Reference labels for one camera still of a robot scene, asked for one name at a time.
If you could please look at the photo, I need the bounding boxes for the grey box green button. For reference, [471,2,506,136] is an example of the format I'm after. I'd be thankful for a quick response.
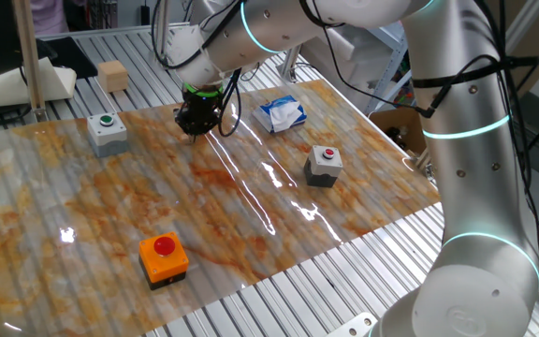
[85,111,129,159]

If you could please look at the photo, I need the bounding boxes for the beige upright post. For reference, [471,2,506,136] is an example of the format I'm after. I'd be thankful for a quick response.
[10,0,49,124]

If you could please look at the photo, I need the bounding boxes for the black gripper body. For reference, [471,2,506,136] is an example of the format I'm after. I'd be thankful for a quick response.
[173,92,225,134]

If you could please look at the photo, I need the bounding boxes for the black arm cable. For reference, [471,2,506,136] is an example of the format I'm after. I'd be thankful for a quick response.
[297,0,539,286]

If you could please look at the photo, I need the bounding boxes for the grey box small red button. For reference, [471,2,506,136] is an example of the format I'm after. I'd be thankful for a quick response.
[302,144,345,190]

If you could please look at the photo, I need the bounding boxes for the aluminium upright post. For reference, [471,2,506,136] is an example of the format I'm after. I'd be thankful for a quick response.
[154,0,171,46]
[277,43,304,84]

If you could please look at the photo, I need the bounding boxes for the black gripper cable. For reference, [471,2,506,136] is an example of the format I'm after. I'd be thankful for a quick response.
[216,68,244,139]

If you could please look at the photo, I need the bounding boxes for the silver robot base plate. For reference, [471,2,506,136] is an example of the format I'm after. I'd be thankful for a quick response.
[324,312,379,337]

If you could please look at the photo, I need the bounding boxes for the grey metal shelf rack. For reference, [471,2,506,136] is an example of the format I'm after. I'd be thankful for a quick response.
[363,25,414,116]

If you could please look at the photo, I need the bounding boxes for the black flat pad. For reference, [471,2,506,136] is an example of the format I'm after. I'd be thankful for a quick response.
[35,36,99,81]

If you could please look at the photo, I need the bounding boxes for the orange box red mushroom button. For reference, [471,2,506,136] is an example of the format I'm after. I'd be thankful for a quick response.
[138,231,191,292]

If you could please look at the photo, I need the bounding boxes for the white plastic bins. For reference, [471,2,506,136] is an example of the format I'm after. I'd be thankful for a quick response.
[299,22,406,90]

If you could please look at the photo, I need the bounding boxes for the person in purple shirt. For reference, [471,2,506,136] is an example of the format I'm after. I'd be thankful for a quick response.
[29,0,88,37]

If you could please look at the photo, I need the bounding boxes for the large wooden cube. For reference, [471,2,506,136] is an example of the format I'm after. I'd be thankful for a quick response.
[96,59,131,94]

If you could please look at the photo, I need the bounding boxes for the blue tissue pack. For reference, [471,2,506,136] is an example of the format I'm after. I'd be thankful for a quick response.
[251,94,309,135]

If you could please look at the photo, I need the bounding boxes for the orange marble pattern mat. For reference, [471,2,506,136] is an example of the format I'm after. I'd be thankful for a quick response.
[0,79,442,337]

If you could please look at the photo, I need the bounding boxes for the brown cardboard box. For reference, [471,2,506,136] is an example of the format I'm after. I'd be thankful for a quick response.
[368,107,429,156]

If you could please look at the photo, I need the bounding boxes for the green wrist flange ring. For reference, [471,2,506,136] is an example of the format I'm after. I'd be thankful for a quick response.
[182,81,226,100]

